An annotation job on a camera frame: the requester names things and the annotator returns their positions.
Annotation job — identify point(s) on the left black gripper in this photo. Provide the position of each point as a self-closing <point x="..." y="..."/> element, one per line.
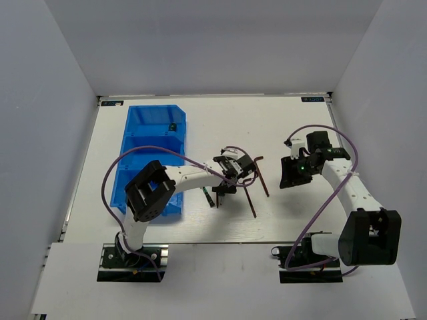
<point x="233" y="190"/>

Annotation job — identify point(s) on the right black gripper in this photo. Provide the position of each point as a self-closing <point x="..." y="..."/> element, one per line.
<point x="289" y="176"/>

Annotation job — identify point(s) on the large brown hex key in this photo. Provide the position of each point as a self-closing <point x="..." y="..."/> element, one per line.
<point x="256" y="160"/>

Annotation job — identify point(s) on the green stubby screwdriver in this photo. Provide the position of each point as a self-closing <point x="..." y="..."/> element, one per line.
<point x="221" y="198"/>

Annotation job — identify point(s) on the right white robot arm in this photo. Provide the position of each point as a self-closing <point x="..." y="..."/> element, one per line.
<point x="371" y="233"/>

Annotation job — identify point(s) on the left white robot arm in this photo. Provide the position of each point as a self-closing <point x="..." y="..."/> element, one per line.
<point x="149" y="192"/>

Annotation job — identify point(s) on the black green precision screwdriver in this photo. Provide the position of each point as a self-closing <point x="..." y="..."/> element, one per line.
<point x="208" y="197"/>

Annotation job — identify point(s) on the medium brown hex key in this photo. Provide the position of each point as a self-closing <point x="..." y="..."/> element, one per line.
<point x="249" y="198"/>

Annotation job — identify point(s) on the right corner label sticker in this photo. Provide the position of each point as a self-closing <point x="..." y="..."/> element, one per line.
<point x="312" y="99"/>

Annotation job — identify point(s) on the corner label sticker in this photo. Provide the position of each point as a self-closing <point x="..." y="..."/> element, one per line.
<point x="112" y="103"/>
<point x="312" y="99"/>

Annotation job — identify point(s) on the blue plastic bin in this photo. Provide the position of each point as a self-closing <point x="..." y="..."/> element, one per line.
<point x="148" y="125"/>

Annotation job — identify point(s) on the left corner label sticker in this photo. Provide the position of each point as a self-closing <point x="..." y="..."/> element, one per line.
<point x="112" y="103"/>

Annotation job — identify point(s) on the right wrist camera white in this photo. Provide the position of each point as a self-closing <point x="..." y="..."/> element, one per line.
<point x="295" y="146"/>

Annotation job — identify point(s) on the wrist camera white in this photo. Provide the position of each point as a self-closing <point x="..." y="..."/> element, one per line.
<point x="229" y="152"/>
<point x="295" y="146"/>

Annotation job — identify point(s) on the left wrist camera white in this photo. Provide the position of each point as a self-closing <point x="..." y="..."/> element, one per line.
<point x="229" y="152"/>

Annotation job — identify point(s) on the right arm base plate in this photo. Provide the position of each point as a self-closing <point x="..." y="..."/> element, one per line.
<point x="305" y="267"/>

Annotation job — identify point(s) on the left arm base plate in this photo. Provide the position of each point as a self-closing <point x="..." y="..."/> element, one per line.
<point x="134" y="268"/>

